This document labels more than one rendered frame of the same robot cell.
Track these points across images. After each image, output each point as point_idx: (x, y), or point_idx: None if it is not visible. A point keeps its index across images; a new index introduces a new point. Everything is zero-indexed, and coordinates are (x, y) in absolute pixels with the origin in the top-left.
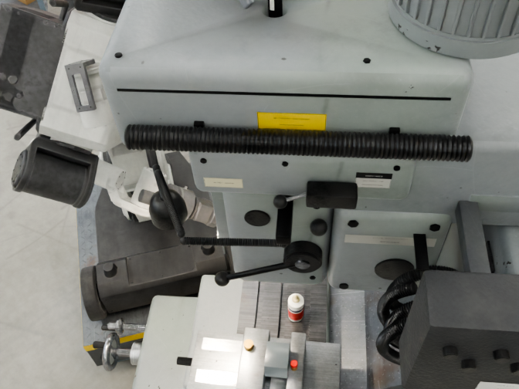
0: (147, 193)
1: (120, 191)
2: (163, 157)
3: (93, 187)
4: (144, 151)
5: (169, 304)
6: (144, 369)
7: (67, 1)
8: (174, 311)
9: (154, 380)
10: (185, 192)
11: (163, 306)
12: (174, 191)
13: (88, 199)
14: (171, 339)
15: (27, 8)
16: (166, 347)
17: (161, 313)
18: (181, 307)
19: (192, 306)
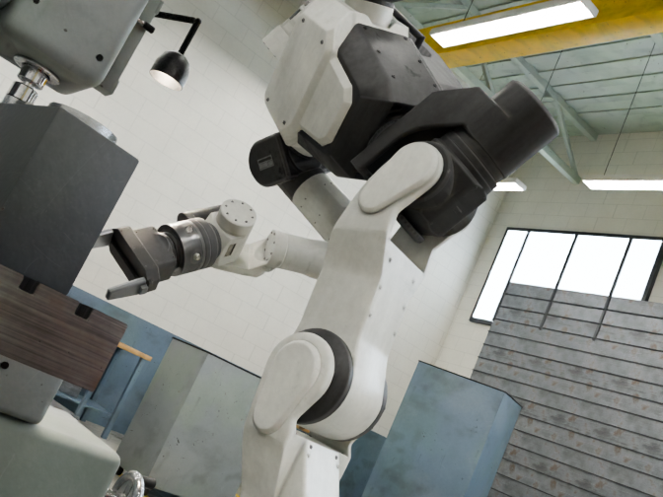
0: (220, 204)
1: (260, 259)
2: (282, 347)
3: (253, 145)
4: (305, 310)
5: (89, 441)
6: (71, 417)
7: (419, 34)
8: (76, 434)
9: (50, 407)
10: (184, 222)
11: (97, 443)
12: (176, 52)
13: (249, 155)
14: (57, 419)
15: (425, 49)
16: (57, 417)
17: (92, 439)
18: (68, 432)
19: (51, 427)
